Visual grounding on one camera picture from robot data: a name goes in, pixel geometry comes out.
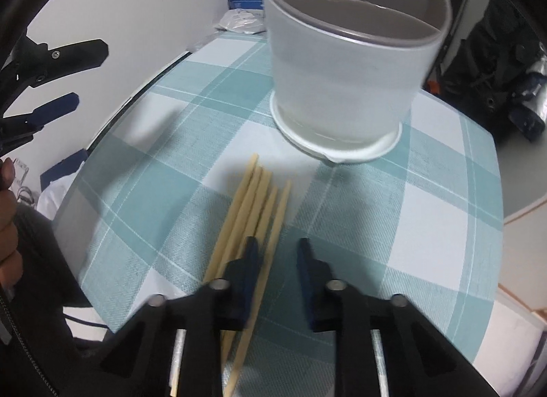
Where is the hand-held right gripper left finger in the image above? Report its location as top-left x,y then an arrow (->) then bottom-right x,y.
100,237 -> 261,397

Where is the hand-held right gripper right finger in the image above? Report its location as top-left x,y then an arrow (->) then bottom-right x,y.
298,238 -> 456,397

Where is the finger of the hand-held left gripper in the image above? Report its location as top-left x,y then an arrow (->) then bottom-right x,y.
0,34 -> 109,118
0,93 -> 80,154

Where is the light wooden chopstick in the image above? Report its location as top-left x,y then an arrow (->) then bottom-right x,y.
223,179 -> 293,397

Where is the bundle of wooden chopsticks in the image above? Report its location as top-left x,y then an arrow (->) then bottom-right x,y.
170,153 -> 280,397

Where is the white utensil holder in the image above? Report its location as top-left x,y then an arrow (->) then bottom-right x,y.
258,0 -> 453,166

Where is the person's left hand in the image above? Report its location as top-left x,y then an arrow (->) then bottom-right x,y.
0,157 -> 23,289

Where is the teal plaid tablecloth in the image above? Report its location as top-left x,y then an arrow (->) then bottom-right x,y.
53,31 -> 505,397

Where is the white plastic shopping bag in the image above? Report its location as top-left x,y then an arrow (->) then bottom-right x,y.
36,175 -> 82,220

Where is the white plastic mailer bag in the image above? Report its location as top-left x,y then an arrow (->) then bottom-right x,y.
216,8 -> 269,34

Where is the white cabinet with wood trim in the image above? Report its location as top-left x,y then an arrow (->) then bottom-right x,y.
491,192 -> 547,397

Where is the black hanging jacket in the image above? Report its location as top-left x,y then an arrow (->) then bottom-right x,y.
444,0 -> 547,143

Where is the silver folded umbrella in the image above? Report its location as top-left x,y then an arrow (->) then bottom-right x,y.
508,42 -> 547,141

